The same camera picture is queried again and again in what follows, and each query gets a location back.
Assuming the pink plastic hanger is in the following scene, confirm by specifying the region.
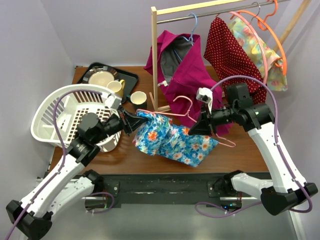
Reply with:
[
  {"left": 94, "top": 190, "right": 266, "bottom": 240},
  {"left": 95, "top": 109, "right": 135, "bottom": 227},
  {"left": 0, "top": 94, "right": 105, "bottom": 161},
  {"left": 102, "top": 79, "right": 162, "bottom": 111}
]
[{"left": 204, "top": 11, "right": 268, "bottom": 84}]

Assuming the orange plastic hanger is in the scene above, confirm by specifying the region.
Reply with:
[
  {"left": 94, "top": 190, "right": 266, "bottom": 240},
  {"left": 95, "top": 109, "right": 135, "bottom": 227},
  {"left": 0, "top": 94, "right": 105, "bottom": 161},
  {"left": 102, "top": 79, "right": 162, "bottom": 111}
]
[{"left": 236, "top": 0, "right": 288, "bottom": 75}]

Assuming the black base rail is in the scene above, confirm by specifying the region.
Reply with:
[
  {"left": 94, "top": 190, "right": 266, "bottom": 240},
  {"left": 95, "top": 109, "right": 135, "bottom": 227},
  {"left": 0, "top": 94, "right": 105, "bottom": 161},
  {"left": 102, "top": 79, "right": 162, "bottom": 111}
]
[{"left": 74, "top": 172, "right": 253, "bottom": 210}]

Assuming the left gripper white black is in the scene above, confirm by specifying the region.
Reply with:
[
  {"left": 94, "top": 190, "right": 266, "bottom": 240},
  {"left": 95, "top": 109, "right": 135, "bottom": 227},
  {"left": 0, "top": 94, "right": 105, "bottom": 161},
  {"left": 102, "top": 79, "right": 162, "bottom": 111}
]
[{"left": 93, "top": 104, "right": 148, "bottom": 143}]

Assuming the blue floral cloth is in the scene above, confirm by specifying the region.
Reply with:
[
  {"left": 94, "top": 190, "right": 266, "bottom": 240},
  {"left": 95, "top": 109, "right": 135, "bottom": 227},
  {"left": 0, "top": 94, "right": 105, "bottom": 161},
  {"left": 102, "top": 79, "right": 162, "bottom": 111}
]
[{"left": 132, "top": 110, "right": 219, "bottom": 167}]

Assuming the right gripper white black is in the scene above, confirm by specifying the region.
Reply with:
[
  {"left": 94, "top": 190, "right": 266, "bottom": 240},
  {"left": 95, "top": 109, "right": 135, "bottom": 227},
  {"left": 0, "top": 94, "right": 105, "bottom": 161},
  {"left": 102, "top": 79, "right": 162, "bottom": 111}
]
[{"left": 188, "top": 101, "right": 238, "bottom": 136}]

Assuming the magenta cloth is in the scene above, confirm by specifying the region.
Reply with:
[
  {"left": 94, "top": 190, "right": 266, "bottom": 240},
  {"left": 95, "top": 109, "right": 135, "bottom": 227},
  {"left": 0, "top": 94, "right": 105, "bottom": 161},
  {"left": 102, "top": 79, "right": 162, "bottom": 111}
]
[{"left": 157, "top": 30, "right": 216, "bottom": 128}]

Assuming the wooden clothes rack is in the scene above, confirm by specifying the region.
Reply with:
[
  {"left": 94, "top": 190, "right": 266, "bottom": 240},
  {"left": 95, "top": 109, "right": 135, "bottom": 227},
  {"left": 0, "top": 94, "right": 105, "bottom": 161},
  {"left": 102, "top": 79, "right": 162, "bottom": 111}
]
[{"left": 149, "top": 0, "right": 315, "bottom": 115}]

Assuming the yellow mug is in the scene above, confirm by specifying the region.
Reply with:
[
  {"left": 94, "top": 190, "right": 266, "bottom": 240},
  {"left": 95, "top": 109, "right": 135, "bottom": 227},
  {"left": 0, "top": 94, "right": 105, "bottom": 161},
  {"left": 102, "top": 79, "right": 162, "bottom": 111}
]
[{"left": 106, "top": 79, "right": 126, "bottom": 98}]

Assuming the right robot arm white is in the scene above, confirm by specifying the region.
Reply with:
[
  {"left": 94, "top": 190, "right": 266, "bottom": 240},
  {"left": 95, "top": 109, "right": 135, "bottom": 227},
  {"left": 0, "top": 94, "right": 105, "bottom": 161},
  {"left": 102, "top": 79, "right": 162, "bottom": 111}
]
[{"left": 189, "top": 83, "right": 318, "bottom": 216}]

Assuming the red polka dot skirt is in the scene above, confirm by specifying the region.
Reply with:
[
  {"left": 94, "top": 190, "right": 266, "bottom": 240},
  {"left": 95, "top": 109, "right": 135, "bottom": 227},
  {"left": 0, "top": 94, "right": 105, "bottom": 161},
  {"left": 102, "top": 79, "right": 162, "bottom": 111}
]
[{"left": 202, "top": 16, "right": 268, "bottom": 105}]

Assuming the pink wire hanger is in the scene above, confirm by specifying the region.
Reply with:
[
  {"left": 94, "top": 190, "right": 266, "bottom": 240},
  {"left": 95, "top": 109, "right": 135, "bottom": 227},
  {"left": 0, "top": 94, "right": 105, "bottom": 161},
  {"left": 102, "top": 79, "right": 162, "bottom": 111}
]
[{"left": 137, "top": 95, "right": 237, "bottom": 148}]

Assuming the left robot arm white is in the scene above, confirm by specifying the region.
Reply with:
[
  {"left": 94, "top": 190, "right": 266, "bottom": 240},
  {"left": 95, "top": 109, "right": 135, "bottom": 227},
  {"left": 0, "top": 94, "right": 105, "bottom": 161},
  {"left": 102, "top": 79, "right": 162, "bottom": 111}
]
[{"left": 6, "top": 104, "right": 147, "bottom": 240}]

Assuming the black tray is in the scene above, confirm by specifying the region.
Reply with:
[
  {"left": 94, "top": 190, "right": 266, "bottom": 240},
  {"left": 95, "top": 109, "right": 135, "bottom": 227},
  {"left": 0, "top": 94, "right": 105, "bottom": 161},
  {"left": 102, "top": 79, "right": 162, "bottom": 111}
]
[{"left": 76, "top": 62, "right": 139, "bottom": 104}]

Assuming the white laundry basket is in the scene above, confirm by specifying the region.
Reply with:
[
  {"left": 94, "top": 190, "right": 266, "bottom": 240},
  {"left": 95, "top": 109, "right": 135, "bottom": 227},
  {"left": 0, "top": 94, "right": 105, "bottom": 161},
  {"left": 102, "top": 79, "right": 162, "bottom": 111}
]
[{"left": 30, "top": 84, "right": 115, "bottom": 147}]

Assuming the cream plate black rim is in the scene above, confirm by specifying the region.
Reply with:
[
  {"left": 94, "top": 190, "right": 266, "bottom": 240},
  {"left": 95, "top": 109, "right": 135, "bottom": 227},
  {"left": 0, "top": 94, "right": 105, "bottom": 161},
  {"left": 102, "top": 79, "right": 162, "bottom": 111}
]
[{"left": 82, "top": 65, "right": 119, "bottom": 87}]

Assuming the blue wire hanger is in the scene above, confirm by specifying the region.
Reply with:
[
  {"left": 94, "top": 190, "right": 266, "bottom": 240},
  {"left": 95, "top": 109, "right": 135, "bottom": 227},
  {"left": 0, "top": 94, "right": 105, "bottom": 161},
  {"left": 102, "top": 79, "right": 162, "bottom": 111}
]
[{"left": 173, "top": 12, "right": 198, "bottom": 63}]

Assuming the black mug cream inside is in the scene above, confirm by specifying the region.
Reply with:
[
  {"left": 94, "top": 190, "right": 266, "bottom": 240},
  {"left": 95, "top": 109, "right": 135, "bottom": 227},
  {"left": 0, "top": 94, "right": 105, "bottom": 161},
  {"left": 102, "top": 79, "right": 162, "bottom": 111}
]
[{"left": 126, "top": 91, "right": 148, "bottom": 110}]

